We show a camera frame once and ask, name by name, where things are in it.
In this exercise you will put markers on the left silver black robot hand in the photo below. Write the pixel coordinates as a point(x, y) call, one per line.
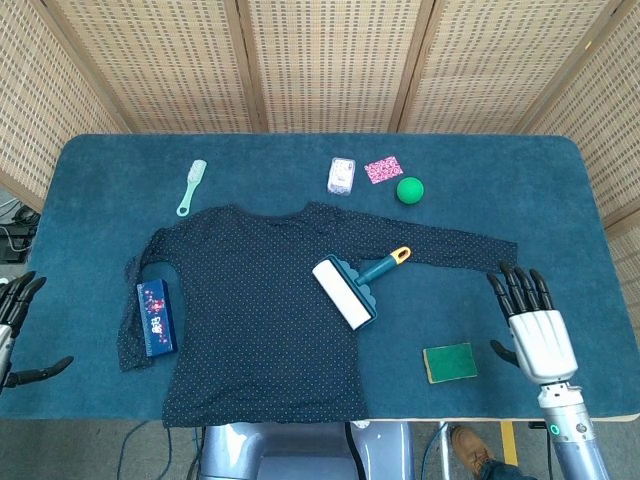
point(7, 315)

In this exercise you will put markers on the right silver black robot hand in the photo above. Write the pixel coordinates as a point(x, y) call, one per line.
point(542, 345)

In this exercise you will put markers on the dark blue polka dot shirt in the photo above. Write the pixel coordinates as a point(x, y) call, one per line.
point(240, 280)

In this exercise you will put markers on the green yellow scrub sponge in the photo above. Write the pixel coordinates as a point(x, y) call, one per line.
point(451, 363)

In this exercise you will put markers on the teal carpet table cover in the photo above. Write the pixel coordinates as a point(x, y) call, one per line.
point(450, 310)

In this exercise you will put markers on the brown shoe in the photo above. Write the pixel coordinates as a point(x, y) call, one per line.
point(471, 447)

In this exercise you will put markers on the blue jeans leg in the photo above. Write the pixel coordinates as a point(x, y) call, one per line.
point(502, 472)

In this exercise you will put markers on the dark blue printed box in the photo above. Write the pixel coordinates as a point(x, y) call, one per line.
point(157, 317)

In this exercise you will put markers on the green ball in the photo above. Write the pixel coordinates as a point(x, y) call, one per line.
point(410, 190)

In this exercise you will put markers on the light green cleaning brush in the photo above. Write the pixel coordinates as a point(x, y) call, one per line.
point(192, 185)

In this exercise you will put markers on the pink patterned square card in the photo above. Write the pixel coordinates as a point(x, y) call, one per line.
point(383, 169)

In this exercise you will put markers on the white purple patterned box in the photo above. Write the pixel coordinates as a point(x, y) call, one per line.
point(341, 176)

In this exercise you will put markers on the silver robot torso base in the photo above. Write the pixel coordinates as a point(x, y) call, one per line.
point(280, 450)

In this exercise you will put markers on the woven wooden folding screen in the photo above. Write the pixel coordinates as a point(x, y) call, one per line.
point(330, 65)

